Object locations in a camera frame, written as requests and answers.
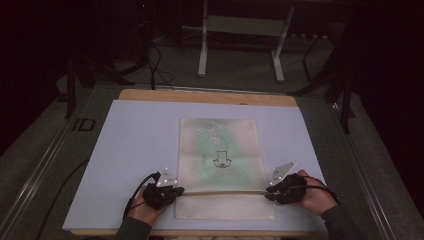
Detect black floor cable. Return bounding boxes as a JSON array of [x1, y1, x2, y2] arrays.
[[34, 157, 90, 240]]

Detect wooden table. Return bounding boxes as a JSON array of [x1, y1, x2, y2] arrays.
[[70, 88, 331, 238]]

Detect pale blue table mat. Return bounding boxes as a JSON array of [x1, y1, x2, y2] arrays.
[[62, 99, 330, 233]]

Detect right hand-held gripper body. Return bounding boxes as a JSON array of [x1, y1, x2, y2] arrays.
[[268, 161, 310, 206]]

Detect person's right hand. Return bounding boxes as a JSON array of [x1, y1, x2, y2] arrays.
[[296, 169, 338, 216]]

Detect metal floor rail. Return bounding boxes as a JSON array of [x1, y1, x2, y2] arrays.
[[327, 102, 398, 240], [0, 121, 74, 240]]

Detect black floor cables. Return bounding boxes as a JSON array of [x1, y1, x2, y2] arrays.
[[113, 41, 176, 92]]

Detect black metal stand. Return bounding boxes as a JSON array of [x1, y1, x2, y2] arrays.
[[289, 33, 356, 135]]

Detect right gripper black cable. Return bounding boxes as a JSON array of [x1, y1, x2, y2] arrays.
[[293, 175, 342, 206]]

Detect person's left hand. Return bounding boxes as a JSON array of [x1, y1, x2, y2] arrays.
[[127, 187, 168, 227]]

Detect green garment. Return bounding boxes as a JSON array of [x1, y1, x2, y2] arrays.
[[191, 121, 255, 183]]

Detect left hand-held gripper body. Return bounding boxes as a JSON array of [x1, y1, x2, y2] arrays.
[[142, 167, 179, 211]]

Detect white metal table frame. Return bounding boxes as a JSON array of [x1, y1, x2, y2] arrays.
[[197, 0, 296, 83]]

